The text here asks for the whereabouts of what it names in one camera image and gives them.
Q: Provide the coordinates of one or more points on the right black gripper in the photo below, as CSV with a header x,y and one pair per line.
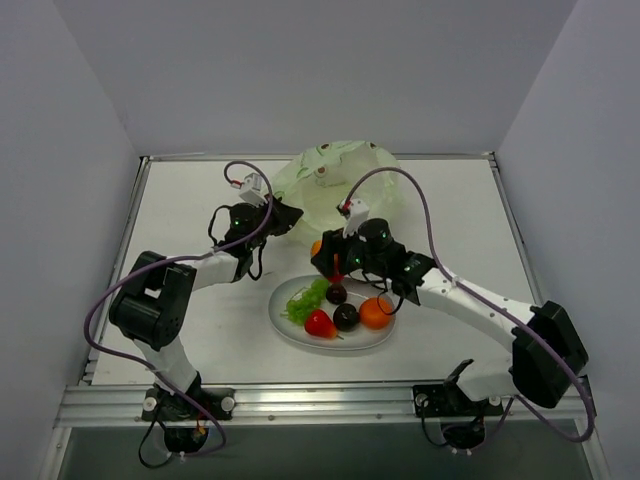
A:
x,y
327,255

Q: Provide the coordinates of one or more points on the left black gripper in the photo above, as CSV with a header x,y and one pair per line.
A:
x,y
282,216

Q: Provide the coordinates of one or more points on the orange yellow oblong fruit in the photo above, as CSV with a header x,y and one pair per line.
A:
x,y
336,277

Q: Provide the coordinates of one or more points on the dark purple fake fruit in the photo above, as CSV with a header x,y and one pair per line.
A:
x,y
336,294

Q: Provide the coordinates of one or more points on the orange fake fruit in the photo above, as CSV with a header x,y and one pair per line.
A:
x,y
376,313

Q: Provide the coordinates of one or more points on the dark round fake fruit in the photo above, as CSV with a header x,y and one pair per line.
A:
x,y
346,317

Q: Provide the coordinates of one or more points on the green fake grapes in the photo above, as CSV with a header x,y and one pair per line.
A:
x,y
300,306

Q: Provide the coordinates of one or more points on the translucent plastic bag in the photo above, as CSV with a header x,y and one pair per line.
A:
x,y
320,178

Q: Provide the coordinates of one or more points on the red yellow fake fruit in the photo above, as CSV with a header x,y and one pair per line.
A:
x,y
319,325

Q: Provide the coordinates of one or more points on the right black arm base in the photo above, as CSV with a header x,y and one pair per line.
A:
x,y
465,420

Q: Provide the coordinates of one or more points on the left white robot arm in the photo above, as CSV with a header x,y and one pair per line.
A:
x,y
151,306

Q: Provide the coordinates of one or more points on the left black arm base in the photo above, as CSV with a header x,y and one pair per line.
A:
x,y
190,422

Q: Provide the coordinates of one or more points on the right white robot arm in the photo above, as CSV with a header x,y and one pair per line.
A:
x,y
545,350

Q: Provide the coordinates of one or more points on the white oval plate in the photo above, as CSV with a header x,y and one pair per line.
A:
x,y
358,339

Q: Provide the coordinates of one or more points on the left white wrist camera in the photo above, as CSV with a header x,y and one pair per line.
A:
x,y
250,190

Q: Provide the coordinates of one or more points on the aluminium front rail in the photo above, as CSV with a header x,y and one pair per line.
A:
x,y
254,404

